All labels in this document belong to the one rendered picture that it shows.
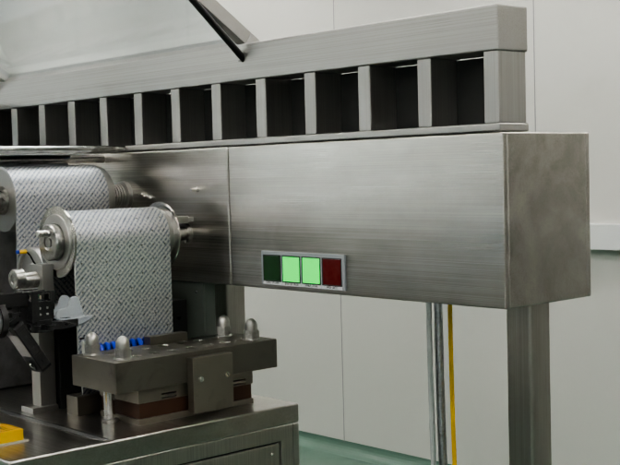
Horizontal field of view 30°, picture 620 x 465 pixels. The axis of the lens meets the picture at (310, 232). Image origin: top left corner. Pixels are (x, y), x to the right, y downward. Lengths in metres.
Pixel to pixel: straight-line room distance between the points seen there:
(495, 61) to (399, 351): 3.53
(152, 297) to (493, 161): 0.87
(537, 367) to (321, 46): 0.74
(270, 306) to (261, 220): 3.66
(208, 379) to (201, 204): 0.44
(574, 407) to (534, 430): 2.65
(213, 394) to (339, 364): 3.39
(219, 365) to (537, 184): 0.75
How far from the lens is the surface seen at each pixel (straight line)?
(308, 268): 2.30
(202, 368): 2.32
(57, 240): 2.40
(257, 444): 2.38
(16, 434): 2.22
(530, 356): 2.16
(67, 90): 3.05
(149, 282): 2.49
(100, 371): 2.27
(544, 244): 2.05
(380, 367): 5.51
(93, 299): 2.42
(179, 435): 2.26
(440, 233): 2.06
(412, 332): 5.34
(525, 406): 2.19
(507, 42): 2.00
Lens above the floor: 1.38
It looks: 3 degrees down
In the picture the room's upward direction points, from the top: 2 degrees counter-clockwise
